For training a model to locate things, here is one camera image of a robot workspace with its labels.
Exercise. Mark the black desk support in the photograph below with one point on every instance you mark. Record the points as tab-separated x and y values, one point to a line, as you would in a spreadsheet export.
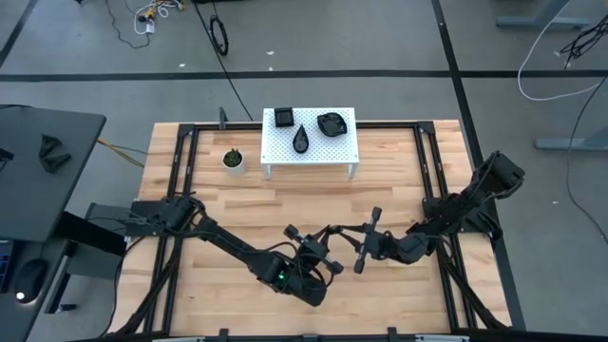
90	235

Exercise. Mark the black aluminium table frame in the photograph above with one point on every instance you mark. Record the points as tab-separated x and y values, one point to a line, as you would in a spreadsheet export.
214	127

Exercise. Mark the black printed gripper part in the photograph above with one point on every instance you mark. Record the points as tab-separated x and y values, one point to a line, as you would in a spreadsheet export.
54	164
50	142
5	154

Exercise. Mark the black teardrop mini plate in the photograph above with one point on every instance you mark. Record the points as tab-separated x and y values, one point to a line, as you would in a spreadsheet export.
300	141

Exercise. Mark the grey control box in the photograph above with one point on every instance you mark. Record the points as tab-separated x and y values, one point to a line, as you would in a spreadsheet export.
102	211

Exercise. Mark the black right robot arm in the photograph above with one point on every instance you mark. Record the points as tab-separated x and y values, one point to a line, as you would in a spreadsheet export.
475	195

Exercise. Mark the dark keyboard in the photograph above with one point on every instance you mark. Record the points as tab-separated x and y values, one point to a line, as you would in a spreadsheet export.
5	266

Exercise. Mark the black computer mouse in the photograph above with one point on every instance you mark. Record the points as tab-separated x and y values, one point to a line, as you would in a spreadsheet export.
31	280

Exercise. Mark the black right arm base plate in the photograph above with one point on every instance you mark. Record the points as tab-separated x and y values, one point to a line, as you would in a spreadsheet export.
475	227

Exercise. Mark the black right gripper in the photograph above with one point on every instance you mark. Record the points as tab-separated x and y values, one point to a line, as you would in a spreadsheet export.
380	244

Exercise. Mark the black square mini plate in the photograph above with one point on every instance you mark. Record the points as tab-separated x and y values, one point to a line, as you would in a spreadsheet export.
284	117

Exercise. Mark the dark grey desk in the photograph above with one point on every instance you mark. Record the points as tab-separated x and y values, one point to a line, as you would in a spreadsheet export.
28	199

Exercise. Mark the white perforated metal riser shelf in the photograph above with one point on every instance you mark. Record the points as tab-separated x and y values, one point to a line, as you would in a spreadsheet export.
285	154

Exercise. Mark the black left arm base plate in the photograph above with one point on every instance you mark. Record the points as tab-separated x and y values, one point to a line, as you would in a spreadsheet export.
138	229

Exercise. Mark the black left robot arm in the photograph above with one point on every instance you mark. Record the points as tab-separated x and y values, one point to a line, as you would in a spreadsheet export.
237	247

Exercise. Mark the black leaf mini plate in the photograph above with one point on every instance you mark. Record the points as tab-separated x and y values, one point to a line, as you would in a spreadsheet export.
332	124

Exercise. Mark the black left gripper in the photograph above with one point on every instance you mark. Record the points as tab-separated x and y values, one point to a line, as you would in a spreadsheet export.
313	266

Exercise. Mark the grey table base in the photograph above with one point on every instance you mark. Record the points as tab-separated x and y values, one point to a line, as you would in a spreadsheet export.
570	144
541	21

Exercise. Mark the small plant in white pot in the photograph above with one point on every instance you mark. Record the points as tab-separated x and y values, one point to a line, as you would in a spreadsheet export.
233	159

